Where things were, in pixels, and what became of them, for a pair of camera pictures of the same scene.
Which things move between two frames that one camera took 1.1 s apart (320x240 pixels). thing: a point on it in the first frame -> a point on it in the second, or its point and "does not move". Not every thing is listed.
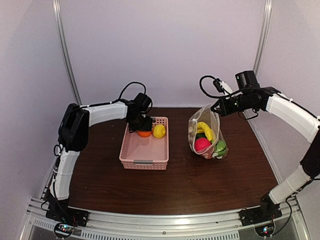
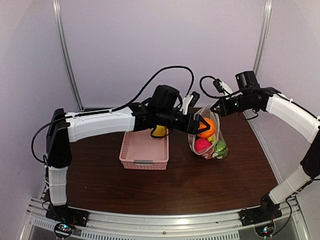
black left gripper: x=147 y=126 -> x=191 y=129
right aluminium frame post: x=266 y=16 does not move
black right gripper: x=225 y=110 does not move
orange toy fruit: x=144 y=134 -> x=209 y=133
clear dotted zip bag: x=207 y=139 does not move
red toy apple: x=201 y=144 does not move
